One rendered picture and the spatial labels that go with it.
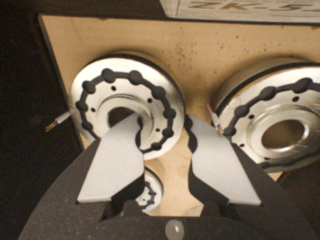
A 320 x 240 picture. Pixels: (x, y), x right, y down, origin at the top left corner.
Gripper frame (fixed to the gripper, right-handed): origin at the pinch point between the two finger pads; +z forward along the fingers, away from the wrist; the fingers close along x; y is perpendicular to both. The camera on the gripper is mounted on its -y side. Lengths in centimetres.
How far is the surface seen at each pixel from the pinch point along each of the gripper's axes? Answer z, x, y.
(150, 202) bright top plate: -0.5, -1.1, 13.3
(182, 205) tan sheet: 1.9, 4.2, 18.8
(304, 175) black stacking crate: -1.2, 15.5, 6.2
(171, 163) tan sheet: 2.1, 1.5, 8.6
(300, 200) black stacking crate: -2.4, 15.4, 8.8
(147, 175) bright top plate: -0.7, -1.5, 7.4
